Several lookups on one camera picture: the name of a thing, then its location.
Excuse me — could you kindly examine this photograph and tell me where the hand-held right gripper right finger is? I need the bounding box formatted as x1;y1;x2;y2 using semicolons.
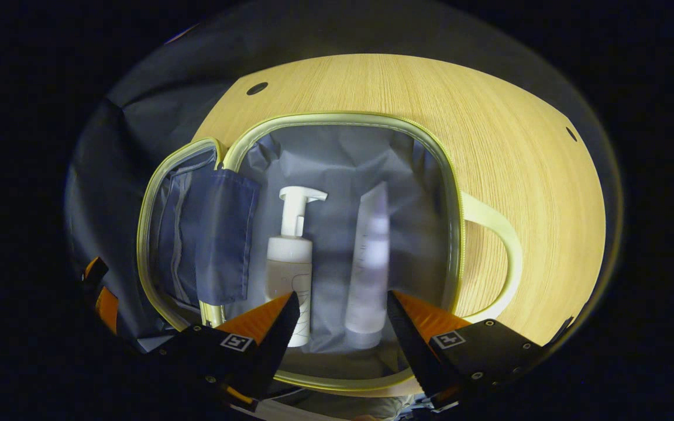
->
387;290;548;405

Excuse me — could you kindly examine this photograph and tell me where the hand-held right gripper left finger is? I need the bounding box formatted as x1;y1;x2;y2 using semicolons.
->
156;291;301;404

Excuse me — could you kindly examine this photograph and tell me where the white pump bottle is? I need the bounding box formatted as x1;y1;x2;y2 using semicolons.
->
264;185;329;348

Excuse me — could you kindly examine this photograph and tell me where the white squeeze tube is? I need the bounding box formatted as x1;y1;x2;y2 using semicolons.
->
344;181;391;350

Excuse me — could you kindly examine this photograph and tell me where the pale yellow suitcase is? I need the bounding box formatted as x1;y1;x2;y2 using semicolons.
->
136;112;524;393

